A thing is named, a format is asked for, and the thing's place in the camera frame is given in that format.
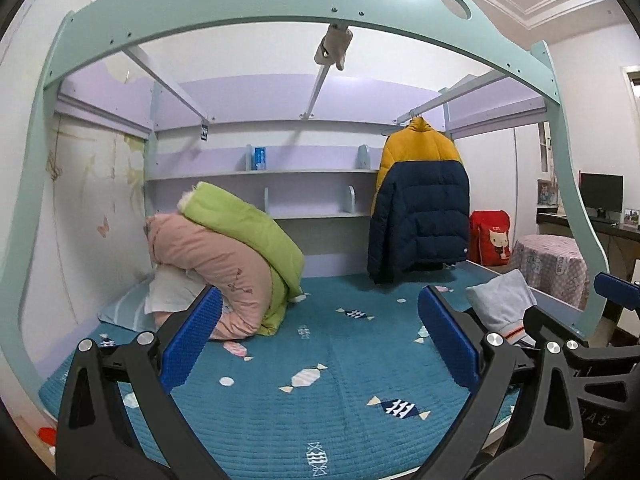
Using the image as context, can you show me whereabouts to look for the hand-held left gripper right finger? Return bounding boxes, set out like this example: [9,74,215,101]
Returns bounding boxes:
[417,285,586,480]

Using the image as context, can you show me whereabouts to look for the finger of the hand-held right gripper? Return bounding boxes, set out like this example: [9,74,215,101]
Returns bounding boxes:
[521,306,601,361]
[592,271,640,311]

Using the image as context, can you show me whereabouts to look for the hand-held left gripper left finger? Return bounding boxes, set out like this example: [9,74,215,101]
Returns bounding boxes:
[56,286,223,480]

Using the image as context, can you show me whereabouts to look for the grey jacket navy sleeves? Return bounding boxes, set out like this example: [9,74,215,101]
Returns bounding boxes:
[465,269,538,346]

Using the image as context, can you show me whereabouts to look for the clothes hanger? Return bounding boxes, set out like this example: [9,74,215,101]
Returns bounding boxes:
[381,109,431,137]

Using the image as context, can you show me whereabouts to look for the dark desk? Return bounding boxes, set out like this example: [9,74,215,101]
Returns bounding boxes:
[536,210,640,281]

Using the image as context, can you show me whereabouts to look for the round table pink tablecloth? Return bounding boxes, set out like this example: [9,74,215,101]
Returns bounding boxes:
[510,234,591,311]

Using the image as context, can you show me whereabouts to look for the white pillow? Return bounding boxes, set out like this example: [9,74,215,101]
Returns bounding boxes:
[147,265,211,328]

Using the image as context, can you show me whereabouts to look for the pink quilt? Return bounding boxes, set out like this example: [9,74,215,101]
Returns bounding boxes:
[146,212,273,341]

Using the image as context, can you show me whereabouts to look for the black computer monitor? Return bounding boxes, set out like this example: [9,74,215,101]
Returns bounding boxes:
[577,172,625,221]

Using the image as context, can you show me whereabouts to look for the red cartoon bag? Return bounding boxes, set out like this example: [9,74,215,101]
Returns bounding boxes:
[469,210,512,267]

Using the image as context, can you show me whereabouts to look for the teal quilted bed mat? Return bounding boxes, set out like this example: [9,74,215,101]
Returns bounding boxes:
[37,272,521,480]

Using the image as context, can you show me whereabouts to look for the green quilt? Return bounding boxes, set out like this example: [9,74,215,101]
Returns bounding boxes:
[177,181,306,336]

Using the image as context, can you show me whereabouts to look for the yellow navy puffer jacket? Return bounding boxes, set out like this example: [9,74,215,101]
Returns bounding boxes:
[366,116,471,285]

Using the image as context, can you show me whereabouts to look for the lilac wall shelf unit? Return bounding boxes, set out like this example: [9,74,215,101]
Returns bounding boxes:
[145,142,383,221]

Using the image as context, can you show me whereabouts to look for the mint green loft bed frame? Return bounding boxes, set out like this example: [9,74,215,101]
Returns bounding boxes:
[0,0,611,411]

